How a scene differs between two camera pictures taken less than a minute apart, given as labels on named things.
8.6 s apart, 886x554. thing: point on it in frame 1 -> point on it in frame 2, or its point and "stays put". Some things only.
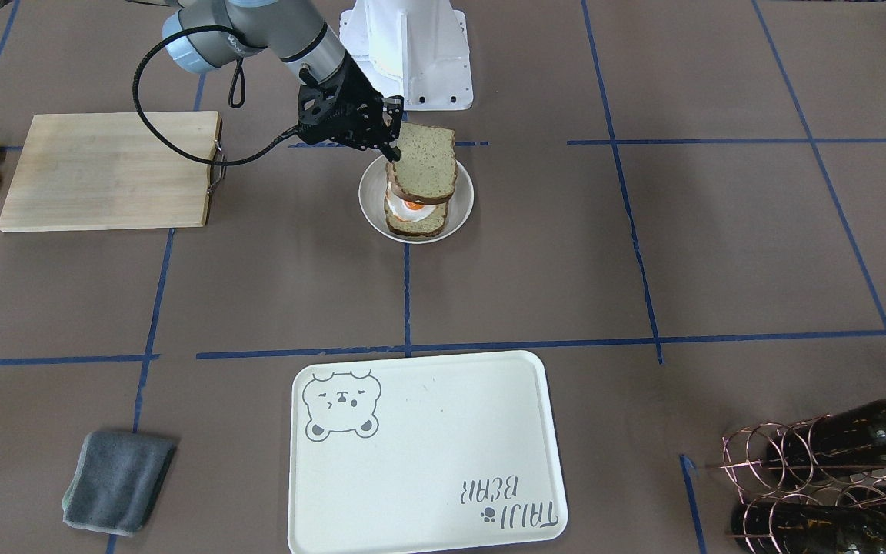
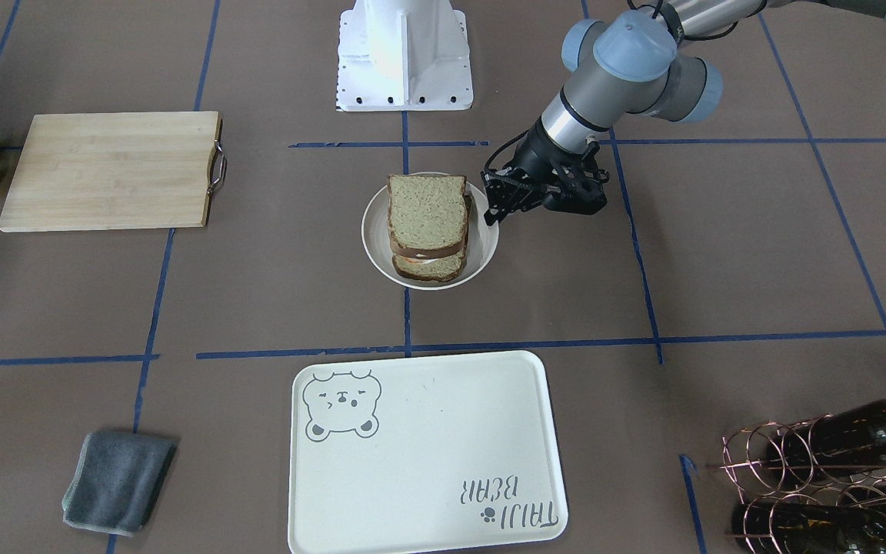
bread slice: x=431 y=224 -> x=443 y=269
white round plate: x=372 y=194 -> x=482 y=243
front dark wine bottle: x=804 y=528 stays put
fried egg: x=405 y=210 -> x=421 y=261
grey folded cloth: x=116 y=480 stays put
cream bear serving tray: x=422 y=451 stays put
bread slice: x=427 y=169 -> x=428 y=213
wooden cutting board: x=107 y=171 stays put
